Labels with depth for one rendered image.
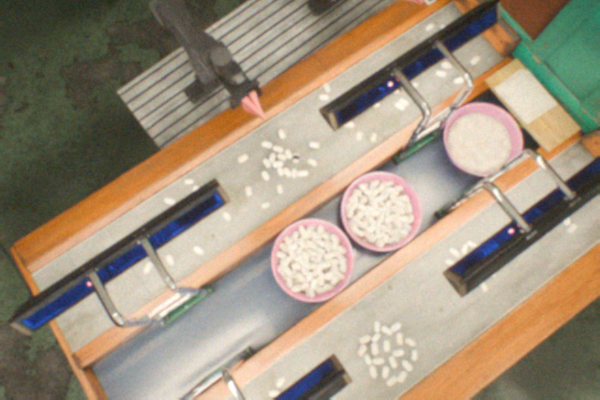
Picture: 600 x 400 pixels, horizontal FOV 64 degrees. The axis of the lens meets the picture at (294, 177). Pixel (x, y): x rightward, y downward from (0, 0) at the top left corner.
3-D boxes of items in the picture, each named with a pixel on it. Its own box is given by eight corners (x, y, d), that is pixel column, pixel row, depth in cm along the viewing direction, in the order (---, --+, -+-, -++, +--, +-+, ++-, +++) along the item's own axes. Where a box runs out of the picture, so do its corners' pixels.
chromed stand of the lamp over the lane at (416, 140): (364, 125, 176) (383, 67, 132) (407, 96, 178) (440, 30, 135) (396, 166, 171) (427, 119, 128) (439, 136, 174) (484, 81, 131)
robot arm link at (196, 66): (221, 77, 170) (175, -3, 146) (206, 87, 169) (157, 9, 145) (215, 70, 174) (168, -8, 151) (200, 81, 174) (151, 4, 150)
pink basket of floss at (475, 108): (431, 173, 170) (439, 166, 161) (442, 106, 177) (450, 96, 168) (506, 189, 168) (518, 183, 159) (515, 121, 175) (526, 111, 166)
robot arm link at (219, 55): (241, 53, 129) (215, 22, 131) (216, 71, 128) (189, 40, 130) (246, 73, 140) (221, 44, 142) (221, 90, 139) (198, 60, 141)
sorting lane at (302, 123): (34, 275, 159) (30, 275, 157) (455, 2, 183) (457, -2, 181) (76, 354, 152) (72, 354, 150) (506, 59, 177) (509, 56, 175)
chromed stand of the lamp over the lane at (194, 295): (136, 278, 163) (76, 269, 119) (186, 244, 165) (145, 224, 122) (165, 326, 158) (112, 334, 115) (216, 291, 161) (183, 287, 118)
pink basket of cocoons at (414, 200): (324, 226, 166) (325, 221, 157) (365, 165, 172) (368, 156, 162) (390, 269, 162) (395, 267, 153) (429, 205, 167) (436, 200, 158)
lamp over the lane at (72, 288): (17, 309, 125) (0, 309, 118) (217, 178, 133) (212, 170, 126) (30, 335, 123) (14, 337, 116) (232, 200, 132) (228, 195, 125)
